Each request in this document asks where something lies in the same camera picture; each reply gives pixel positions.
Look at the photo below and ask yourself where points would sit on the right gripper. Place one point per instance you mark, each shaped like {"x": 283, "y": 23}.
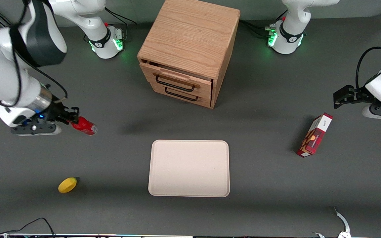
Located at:
{"x": 57, "y": 112}

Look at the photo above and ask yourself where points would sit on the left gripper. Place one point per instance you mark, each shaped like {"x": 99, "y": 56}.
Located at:
{"x": 358, "y": 94}

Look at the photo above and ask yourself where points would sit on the red coke bottle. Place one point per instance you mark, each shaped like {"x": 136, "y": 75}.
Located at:
{"x": 86, "y": 126}

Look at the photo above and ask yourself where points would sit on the beige plastic tray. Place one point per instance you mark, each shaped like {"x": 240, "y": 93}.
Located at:
{"x": 189, "y": 168}

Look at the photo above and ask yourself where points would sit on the red plaid shortbread box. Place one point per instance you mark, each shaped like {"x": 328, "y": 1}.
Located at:
{"x": 314, "y": 137}

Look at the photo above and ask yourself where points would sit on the yellow lemon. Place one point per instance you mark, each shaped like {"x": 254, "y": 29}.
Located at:
{"x": 67, "y": 185}

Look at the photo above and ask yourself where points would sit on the wooden drawer closed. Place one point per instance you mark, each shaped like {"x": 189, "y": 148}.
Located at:
{"x": 205, "y": 100}

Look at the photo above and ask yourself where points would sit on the wooden drawer slightly open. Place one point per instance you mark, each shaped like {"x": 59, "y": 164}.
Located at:
{"x": 203, "y": 86}

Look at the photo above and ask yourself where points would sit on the wooden drawer cabinet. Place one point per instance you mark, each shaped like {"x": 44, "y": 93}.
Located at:
{"x": 190, "y": 33}

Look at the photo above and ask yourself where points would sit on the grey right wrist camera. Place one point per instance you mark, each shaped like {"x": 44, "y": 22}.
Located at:
{"x": 35, "y": 129}

